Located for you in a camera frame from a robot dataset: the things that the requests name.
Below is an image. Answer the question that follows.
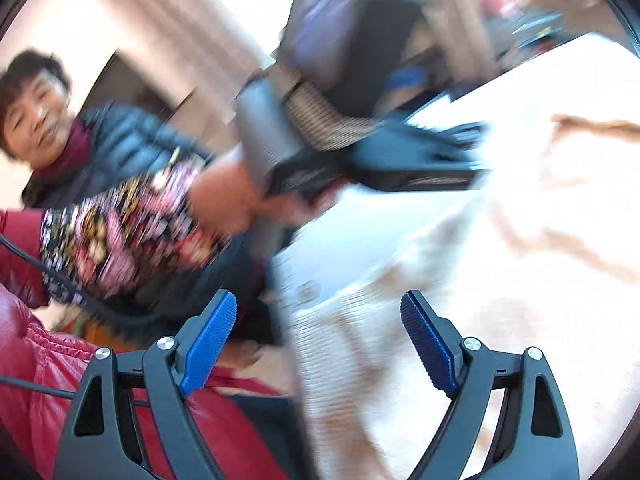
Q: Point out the person's left hand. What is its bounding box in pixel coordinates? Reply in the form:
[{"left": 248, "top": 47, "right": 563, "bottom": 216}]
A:
[{"left": 191, "top": 157, "right": 337, "bottom": 234}]

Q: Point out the beige knitted sweater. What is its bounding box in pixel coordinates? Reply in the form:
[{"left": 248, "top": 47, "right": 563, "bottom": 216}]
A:
[{"left": 277, "top": 114, "right": 640, "bottom": 480}]

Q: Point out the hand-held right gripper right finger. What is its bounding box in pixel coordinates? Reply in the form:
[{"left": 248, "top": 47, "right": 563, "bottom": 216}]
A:
[{"left": 400, "top": 290, "right": 581, "bottom": 480}]

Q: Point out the black cable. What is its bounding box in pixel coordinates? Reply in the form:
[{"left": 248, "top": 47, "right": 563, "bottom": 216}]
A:
[
  {"left": 0, "top": 234, "right": 168, "bottom": 327},
  {"left": 0, "top": 376, "right": 151, "bottom": 407}
]

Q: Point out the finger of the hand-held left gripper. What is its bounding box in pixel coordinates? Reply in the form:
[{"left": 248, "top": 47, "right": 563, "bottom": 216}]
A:
[
  {"left": 350, "top": 157, "right": 481, "bottom": 191},
  {"left": 360, "top": 122, "right": 493, "bottom": 163}
]

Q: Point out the beige curtain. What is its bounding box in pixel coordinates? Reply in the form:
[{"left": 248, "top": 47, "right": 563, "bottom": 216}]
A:
[{"left": 70, "top": 0, "right": 268, "bottom": 88}]

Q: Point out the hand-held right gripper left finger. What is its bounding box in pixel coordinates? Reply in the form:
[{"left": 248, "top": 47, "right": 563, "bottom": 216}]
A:
[{"left": 54, "top": 289, "right": 238, "bottom": 480}]

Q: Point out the person's left forearm floral sleeve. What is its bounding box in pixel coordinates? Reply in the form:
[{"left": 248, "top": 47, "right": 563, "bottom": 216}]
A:
[{"left": 39, "top": 160, "right": 228, "bottom": 307}]

